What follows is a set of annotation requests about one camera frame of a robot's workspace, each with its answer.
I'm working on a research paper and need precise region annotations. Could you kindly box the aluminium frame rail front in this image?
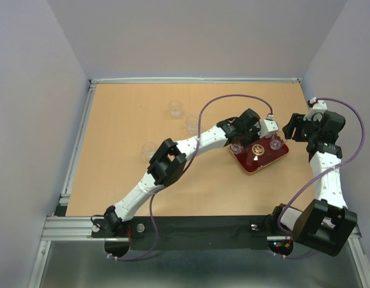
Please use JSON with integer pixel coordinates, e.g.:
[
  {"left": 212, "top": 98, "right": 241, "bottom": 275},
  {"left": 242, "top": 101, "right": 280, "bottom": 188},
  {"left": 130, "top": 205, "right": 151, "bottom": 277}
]
[{"left": 40, "top": 213, "right": 361, "bottom": 241}]

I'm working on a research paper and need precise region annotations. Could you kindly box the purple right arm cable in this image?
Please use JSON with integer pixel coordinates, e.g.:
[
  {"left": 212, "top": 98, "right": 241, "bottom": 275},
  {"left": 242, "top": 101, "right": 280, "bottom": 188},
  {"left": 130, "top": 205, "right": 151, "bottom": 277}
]
[{"left": 273, "top": 96, "right": 365, "bottom": 259}]

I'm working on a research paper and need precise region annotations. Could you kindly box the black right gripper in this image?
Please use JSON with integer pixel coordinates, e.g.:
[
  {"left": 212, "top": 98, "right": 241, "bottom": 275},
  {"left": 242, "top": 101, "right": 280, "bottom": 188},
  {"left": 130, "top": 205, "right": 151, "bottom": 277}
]
[{"left": 281, "top": 113, "right": 320, "bottom": 142}]

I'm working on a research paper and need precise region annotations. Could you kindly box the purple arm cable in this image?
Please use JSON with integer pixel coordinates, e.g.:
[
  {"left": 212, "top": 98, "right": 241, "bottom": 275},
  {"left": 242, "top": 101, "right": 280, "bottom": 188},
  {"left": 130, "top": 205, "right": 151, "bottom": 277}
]
[
  {"left": 106, "top": 94, "right": 275, "bottom": 261},
  {"left": 273, "top": 96, "right": 365, "bottom": 259}
]

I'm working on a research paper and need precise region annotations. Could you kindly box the red rectangular tray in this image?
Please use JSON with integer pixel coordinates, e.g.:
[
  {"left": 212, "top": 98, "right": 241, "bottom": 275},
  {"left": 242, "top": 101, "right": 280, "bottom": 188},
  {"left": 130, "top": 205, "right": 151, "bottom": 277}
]
[{"left": 231, "top": 138, "right": 289, "bottom": 174}]

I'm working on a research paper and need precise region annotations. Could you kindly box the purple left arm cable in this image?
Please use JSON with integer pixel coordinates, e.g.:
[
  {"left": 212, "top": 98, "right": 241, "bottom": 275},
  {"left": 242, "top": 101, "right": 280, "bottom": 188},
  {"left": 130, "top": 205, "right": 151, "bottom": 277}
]
[{"left": 106, "top": 94, "right": 275, "bottom": 261}]

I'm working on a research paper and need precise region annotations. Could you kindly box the aluminium frame rail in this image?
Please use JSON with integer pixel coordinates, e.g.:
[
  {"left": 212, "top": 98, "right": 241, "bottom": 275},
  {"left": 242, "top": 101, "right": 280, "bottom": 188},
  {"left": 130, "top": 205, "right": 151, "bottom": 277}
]
[
  {"left": 54, "top": 83, "right": 97, "bottom": 217},
  {"left": 89, "top": 77, "right": 300, "bottom": 85},
  {"left": 40, "top": 213, "right": 361, "bottom": 241}
]

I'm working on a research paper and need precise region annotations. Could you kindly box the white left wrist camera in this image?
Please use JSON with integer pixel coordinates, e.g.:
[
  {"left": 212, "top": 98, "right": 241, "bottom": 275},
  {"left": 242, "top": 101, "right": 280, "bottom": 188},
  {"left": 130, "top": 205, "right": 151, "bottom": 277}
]
[{"left": 258, "top": 119, "right": 279, "bottom": 139}]

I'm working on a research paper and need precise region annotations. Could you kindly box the aluminium frame rail left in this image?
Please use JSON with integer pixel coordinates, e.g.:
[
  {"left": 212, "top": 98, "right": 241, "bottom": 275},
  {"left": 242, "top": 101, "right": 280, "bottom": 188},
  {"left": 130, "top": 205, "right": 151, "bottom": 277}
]
[{"left": 54, "top": 83, "right": 97, "bottom": 217}]

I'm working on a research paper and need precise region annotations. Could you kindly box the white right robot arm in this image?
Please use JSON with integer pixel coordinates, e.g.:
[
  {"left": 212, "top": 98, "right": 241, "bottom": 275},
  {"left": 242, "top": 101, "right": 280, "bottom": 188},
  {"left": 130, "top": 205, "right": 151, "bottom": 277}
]
[{"left": 269, "top": 111, "right": 357, "bottom": 256}]

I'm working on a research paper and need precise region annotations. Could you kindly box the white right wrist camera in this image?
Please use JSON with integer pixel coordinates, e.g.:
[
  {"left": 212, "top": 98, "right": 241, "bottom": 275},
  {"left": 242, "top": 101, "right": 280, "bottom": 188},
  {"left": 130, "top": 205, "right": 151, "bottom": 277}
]
[{"left": 304, "top": 97, "right": 327, "bottom": 122}]

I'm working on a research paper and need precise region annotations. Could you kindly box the aluminium frame rail back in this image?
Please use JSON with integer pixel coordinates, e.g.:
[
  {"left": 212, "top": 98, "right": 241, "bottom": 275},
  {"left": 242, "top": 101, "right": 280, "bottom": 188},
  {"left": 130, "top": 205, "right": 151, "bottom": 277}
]
[{"left": 89, "top": 77, "right": 300, "bottom": 85}]

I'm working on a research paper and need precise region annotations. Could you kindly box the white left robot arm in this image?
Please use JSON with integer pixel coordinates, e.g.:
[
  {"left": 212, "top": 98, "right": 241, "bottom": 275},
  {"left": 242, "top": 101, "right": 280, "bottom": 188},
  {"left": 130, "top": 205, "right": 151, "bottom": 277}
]
[{"left": 104, "top": 109, "right": 260, "bottom": 236}]

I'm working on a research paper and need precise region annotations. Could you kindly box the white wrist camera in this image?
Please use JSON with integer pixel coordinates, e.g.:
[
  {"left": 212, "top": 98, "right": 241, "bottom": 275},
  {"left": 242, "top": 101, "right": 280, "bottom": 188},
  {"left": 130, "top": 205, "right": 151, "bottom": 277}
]
[
  {"left": 304, "top": 97, "right": 327, "bottom": 122},
  {"left": 258, "top": 119, "right": 279, "bottom": 139}
]

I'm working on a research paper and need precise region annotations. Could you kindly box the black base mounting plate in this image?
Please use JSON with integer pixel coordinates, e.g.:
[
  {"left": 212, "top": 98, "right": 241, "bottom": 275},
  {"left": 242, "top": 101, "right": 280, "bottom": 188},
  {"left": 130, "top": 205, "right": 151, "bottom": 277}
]
[{"left": 91, "top": 215, "right": 305, "bottom": 251}]

